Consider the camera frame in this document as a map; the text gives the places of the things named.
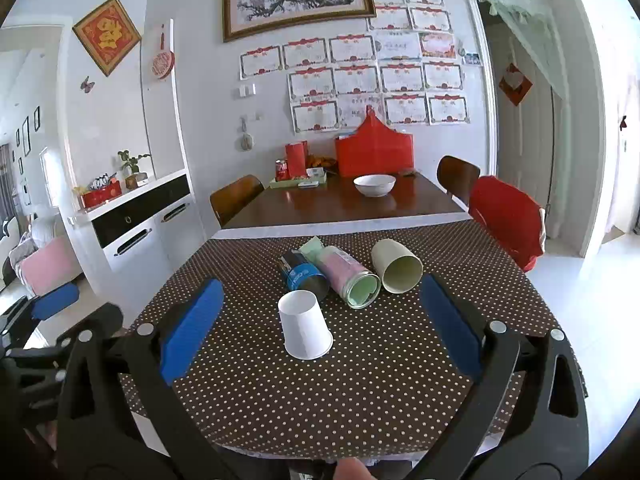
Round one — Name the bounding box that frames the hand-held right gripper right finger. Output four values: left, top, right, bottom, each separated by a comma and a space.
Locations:
405, 274, 589, 480

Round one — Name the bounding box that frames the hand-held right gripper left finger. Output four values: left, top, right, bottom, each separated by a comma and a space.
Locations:
56, 279, 291, 480

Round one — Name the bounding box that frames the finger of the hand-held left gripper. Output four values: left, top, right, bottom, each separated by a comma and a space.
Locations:
0, 282, 81, 346
60, 302, 125, 348

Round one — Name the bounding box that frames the beige cup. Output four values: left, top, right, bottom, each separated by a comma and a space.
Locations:
371, 238, 425, 295

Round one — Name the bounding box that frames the white paper cup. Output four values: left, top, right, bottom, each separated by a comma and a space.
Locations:
277, 290, 334, 361

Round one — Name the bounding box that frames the pink and green cup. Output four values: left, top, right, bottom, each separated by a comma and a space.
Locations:
315, 245, 382, 310

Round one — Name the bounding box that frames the blue and black cup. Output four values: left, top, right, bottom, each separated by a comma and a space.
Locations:
278, 249, 331, 302

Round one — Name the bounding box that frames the person's right hand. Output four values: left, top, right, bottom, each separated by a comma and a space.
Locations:
334, 457, 370, 480

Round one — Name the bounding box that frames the pink cushioned sofa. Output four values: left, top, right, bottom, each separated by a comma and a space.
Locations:
9, 234, 84, 297

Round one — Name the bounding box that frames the brown polka-dot tablecloth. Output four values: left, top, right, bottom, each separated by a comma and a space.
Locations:
120, 220, 576, 461

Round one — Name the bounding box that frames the white and black sideboard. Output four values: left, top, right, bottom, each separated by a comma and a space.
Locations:
67, 169, 207, 283

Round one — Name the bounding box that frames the red box with flowers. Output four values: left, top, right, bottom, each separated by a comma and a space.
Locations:
74, 174, 124, 210

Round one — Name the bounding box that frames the brown wooden chair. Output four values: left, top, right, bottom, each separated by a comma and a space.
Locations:
209, 175, 265, 229
436, 155, 481, 207

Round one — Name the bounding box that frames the green paper packet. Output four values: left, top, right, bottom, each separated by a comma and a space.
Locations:
299, 236, 327, 264

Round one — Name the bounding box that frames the potted green plant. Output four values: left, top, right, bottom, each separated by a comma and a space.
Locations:
118, 149, 151, 190

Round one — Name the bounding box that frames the white bowl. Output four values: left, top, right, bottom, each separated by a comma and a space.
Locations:
353, 174, 397, 198

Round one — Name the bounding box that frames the green tray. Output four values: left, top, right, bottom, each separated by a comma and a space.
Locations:
269, 172, 328, 190

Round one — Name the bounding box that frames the large red gift bag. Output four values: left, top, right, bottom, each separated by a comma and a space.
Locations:
334, 106, 416, 178

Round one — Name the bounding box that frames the small red box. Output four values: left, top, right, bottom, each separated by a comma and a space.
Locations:
285, 141, 309, 180

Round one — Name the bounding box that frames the red diamond door decoration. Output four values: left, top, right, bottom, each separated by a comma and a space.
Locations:
498, 62, 534, 107

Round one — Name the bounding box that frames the round red hanging ornament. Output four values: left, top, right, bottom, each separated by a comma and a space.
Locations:
150, 22, 176, 81

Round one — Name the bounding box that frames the white lace door curtain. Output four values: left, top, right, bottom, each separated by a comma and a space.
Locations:
462, 0, 569, 100

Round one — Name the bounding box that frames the hanging oval wall ornament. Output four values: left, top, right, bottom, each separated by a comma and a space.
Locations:
237, 116, 254, 153

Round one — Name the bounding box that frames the group of wall certificates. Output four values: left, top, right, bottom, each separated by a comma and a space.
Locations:
238, 0, 472, 134

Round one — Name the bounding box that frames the red diamond wall frame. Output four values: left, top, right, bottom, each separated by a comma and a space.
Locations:
72, 0, 142, 78

